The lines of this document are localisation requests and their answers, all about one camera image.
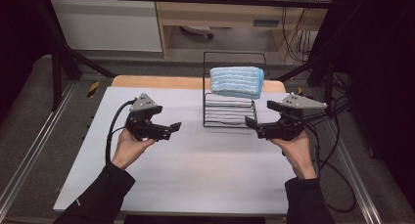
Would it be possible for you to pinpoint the black wire rack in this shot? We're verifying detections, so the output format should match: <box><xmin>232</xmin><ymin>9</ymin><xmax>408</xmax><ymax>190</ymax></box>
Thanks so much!
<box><xmin>202</xmin><ymin>51</ymin><xmax>268</xmax><ymax>129</ymax></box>

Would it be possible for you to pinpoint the person's right hand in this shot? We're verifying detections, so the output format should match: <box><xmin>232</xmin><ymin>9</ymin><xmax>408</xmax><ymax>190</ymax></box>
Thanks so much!
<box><xmin>268</xmin><ymin>129</ymin><xmax>318</xmax><ymax>181</ymax></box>

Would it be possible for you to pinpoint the aluminium rail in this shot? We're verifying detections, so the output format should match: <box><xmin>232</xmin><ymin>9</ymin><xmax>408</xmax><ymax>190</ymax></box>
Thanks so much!
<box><xmin>0</xmin><ymin>81</ymin><xmax>77</xmax><ymax>215</ymax></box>
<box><xmin>326</xmin><ymin>115</ymin><xmax>385</xmax><ymax>224</ymax></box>

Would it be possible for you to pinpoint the white cabinet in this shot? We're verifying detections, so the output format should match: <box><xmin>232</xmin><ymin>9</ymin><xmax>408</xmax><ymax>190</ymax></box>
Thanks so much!
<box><xmin>49</xmin><ymin>0</ymin><xmax>163</xmax><ymax>53</ymax></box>

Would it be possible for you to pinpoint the wooden desk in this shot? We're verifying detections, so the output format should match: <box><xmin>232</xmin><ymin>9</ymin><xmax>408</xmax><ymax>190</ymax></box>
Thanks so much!
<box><xmin>152</xmin><ymin>0</ymin><xmax>338</xmax><ymax>61</ymax></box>

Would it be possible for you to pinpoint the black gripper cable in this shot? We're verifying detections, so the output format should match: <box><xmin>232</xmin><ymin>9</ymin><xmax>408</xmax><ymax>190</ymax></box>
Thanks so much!
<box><xmin>301</xmin><ymin>96</ymin><xmax>357</xmax><ymax>214</ymax></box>
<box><xmin>104</xmin><ymin>99</ymin><xmax>137</xmax><ymax>166</ymax></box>

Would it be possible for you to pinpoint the wooden board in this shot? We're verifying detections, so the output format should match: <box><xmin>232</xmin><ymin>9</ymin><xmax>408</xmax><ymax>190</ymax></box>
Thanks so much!
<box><xmin>111</xmin><ymin>74</ymin><xmax>287</xmax><ymax>94</ymax></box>

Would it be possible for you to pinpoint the blue striped towel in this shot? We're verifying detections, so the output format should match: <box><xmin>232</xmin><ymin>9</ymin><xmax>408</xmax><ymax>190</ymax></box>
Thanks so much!
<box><xmin>208</xmin><ymin>66</ymin><xmax>265</xmax><ymax>101</ymax></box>

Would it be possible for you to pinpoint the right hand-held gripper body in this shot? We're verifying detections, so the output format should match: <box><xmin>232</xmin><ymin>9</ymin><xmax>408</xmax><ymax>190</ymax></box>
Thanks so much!
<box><xmin>273</xmin><ymin>92</ymin><xmax>328</xmax><ymax>142</ymax></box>

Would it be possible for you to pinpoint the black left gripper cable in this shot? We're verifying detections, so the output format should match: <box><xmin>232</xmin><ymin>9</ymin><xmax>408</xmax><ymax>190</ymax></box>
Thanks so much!
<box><xmin>104</xmin><ymin>99</ymin><xmax>137</xmax><ymax>166</ymax></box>

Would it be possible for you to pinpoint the yellow handled tool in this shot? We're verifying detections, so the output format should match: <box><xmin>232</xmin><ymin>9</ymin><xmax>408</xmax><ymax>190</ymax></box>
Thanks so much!
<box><xmin>86</xmin><ymin>80</ymin><xmax>101</xmax><ymax>99</ymax></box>

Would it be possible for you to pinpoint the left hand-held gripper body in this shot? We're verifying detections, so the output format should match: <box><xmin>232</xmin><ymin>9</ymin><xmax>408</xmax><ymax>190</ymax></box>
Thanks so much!
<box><xmin>124</xmin><ymin>93</ymin><xmax>163</xmax><ymax>142</ymax></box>

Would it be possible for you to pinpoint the person's left hand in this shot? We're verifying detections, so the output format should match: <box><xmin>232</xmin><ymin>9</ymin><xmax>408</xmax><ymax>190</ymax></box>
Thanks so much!
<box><xmin>111</xmin><ymin>127</ymin><xmax>157</xmax><ymax>171</ymax></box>

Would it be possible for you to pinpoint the black metal frame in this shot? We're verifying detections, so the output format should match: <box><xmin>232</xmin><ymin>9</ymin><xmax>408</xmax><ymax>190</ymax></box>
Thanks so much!
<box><xmin>30</xmin><ymin>0</ymin><xmax>346</xmax><ymax>112</ymax></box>

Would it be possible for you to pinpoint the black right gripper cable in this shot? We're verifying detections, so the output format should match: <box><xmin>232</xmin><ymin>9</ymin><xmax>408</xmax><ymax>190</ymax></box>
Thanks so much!
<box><xmin>301</xmin><ymin>96</ymin><xmax>357</xmax><ymax>214</ymax></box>

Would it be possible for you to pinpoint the bundle of hanging cables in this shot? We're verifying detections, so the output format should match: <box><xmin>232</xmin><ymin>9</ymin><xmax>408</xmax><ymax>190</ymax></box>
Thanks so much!
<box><xmin>281</xmin><ymin>5</ymin><xmax>316</xmax><ymax>63</ymax></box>

